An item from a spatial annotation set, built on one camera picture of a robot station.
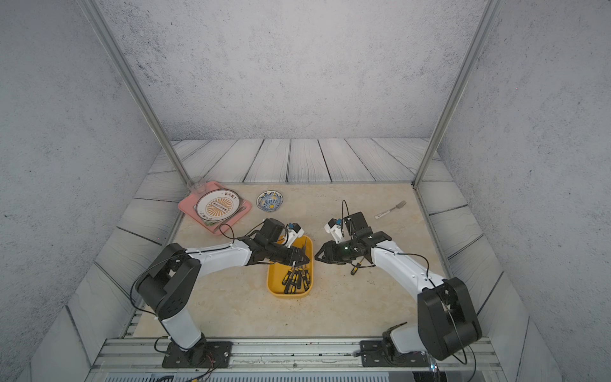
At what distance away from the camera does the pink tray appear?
1.06 m

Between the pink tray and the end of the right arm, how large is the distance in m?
0.53

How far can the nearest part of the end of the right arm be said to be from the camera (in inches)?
24.6

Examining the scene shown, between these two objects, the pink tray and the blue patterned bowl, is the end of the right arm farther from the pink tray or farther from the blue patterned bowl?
the pink tray
